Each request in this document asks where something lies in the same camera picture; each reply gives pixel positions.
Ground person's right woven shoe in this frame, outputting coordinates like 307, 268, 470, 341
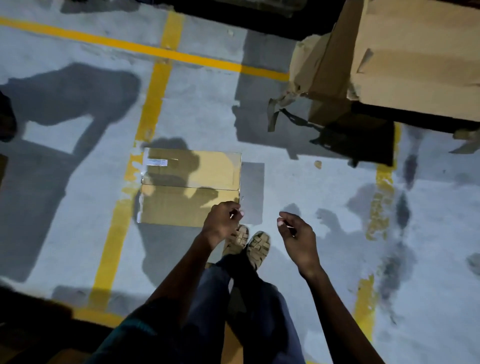
245, 231, 272, 272

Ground person's blue jeans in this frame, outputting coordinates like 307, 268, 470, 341
183, 258, 305, 364

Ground person's right hand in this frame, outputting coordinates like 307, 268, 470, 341
276, 211, 323, 280

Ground large yellowish taped carton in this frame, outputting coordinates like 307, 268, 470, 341
136, 147, 243, 229

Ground hanging brown tape strip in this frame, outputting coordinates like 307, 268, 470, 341
266, 95, 297, 133

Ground person's right forearm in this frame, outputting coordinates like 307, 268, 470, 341
299, 266, 387, 364

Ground person's left forearm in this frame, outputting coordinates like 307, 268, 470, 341
146, 232, 226, 320

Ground person's left hand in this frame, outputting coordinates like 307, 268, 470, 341
200, 201, 245, 250

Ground person's left woven shoe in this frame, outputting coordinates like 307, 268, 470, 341
223, 224, 250, 257

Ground pile of brown cardboard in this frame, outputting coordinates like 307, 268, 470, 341
288, 0, 480, 155

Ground person's woven shoe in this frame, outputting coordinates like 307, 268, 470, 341
245, 231, 272, 272
223, 224, 250, 257

